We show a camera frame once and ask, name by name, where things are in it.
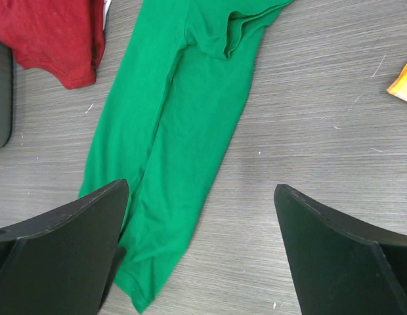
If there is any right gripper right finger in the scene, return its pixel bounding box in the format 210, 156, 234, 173
274, 184, 407, 314

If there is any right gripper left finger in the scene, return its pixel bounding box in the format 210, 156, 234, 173
0, 180, 129, 314

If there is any orange checkered cloth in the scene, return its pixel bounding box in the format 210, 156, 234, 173
387, 63, 407, 102

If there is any green t shirt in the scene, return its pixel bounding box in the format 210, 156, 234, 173
79, 1, 287, 312

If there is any grey plastic tray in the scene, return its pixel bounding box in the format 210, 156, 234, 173
0, 42, 14, 148

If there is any red folded t shirt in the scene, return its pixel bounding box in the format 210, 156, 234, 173
0, 0, 106, 89

